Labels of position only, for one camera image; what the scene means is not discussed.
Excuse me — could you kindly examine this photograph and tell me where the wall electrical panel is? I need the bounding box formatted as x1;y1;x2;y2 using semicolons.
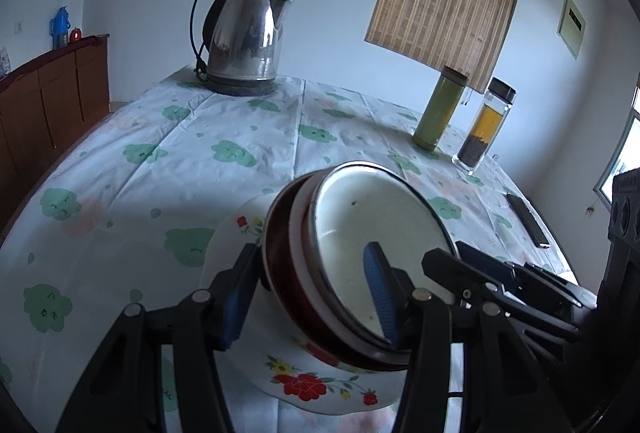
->
557;0;587;60

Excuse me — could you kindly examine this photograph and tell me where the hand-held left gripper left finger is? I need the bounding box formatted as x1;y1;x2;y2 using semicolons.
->
55;243;261;433

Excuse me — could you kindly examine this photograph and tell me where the cloud print tablecloth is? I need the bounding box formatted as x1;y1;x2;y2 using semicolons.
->
0;63;581;433

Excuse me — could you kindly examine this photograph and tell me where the pink plastic bowl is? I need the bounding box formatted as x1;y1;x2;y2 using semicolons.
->
262;173;416;371

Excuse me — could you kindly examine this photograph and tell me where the green thermos bottle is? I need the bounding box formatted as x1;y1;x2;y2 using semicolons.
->
412;66;468;150

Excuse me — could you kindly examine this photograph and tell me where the black smartphone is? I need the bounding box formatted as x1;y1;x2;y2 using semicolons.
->
506;193;551;249

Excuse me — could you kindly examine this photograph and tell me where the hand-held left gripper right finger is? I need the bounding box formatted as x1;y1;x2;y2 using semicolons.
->
362;240;571;433

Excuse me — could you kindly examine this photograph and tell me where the black kettle base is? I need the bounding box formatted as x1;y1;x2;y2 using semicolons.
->
202;73;277;96

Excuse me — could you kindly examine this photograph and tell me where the blue water bottle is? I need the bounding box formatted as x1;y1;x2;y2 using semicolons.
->
48;6;71;49

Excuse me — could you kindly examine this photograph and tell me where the stainless steel electric kettle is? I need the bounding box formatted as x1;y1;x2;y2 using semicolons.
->
189;0;293;86

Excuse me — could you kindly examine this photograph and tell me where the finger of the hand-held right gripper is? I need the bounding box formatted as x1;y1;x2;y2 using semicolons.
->
456;240;598;309
421;249;583;344

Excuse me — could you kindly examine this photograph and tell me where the white enamel bowl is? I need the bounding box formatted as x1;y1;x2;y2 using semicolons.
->
307;161;457;354

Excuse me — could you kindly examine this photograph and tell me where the red flower plate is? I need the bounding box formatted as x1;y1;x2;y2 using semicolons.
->
199;195;407;415

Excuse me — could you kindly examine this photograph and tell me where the brown wooden sideboard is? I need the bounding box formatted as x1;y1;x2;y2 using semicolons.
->
0;34;111;226

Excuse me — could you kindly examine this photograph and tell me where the glass tea bottle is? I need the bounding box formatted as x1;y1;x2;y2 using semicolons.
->
451;77;517;174

